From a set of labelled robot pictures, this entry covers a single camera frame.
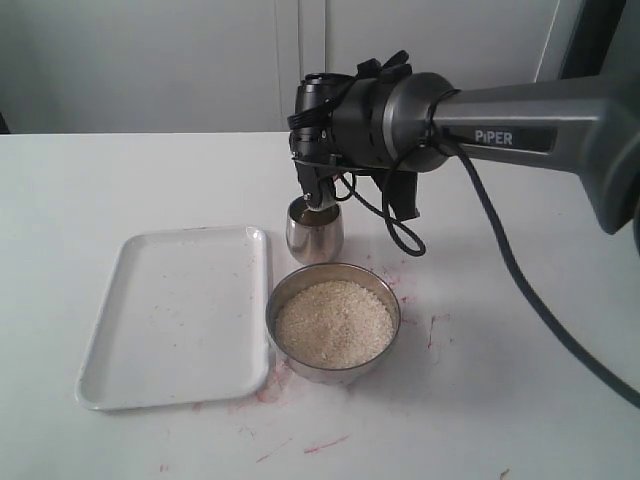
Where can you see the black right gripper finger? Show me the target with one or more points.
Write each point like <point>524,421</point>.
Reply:
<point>399,193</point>

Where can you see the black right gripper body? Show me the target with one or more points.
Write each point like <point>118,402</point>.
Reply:
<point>311,138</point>

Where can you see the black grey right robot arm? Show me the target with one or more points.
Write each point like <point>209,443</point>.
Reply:
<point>392,124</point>

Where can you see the small steel cup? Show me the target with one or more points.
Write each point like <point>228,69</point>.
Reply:
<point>314,236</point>

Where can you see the steel bowl with rice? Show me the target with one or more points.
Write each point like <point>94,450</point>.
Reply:
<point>333,322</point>

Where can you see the white rectangular tray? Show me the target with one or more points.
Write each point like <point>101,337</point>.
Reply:
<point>183,321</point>

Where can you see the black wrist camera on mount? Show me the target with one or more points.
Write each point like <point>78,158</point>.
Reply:
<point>317,181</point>

